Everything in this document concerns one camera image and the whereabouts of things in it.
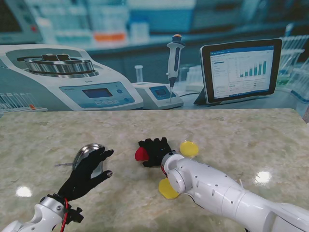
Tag clear culture dish yellow lid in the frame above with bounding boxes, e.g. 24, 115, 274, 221
158, 178, 180, 200

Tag lab scene backdrop poster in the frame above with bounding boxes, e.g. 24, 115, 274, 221
0, 0, 309, 112

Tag red filter paper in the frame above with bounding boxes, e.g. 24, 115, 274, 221
134, 147, 150, 162

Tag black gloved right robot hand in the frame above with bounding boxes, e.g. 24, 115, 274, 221
138, 137, 176, 168

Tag round stainless steel tray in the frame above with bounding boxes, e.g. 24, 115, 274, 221
73, 143, 106, 181

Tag clear culture dish yellow base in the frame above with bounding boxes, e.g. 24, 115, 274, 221
179, 140, 200, 157

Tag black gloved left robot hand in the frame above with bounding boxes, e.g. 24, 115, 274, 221
57, 146, 114, 202

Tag red left wrist cable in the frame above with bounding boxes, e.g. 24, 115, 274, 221
59, 198, 70, 232

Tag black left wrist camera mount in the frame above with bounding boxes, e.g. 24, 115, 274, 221
67, 206, 84, 224

